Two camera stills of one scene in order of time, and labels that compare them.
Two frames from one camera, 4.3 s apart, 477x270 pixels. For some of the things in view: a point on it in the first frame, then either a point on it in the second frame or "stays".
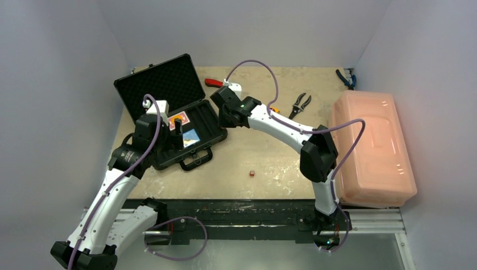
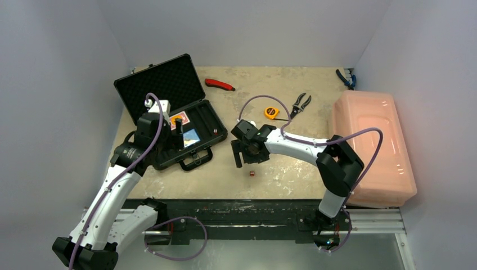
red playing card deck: (185, 120) stays
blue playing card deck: (190, 137) stays
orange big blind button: (173, 118) stays
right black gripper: (220, 98) -> (238, 149)
